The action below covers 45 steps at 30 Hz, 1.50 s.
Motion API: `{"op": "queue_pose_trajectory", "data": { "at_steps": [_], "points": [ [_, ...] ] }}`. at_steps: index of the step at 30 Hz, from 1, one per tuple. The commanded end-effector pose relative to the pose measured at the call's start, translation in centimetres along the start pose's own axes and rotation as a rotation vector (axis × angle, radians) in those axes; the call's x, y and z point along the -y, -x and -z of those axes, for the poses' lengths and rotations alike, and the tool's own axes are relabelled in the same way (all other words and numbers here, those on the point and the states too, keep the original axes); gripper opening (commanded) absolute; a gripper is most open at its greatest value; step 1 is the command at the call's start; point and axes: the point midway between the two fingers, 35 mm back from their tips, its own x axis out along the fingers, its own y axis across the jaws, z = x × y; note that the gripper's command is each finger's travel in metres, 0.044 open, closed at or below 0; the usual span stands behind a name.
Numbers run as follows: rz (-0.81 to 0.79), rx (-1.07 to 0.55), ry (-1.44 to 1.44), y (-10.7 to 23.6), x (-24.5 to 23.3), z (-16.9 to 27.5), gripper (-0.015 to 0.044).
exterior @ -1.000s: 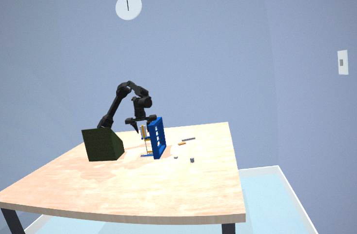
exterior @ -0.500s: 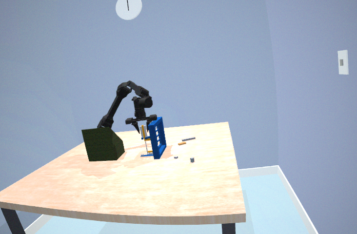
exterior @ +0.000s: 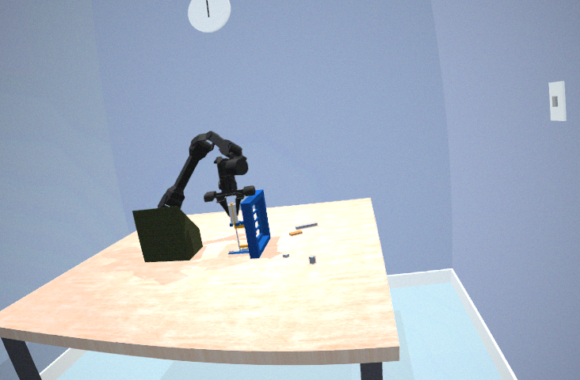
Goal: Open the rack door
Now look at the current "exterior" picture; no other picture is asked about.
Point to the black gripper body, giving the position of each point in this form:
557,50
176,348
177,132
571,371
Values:
229,187

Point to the grey flat bar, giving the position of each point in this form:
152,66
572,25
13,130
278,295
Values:
304,226

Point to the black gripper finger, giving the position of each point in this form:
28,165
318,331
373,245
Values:
237,204
224,205

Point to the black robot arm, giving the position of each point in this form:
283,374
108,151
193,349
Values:
235,165

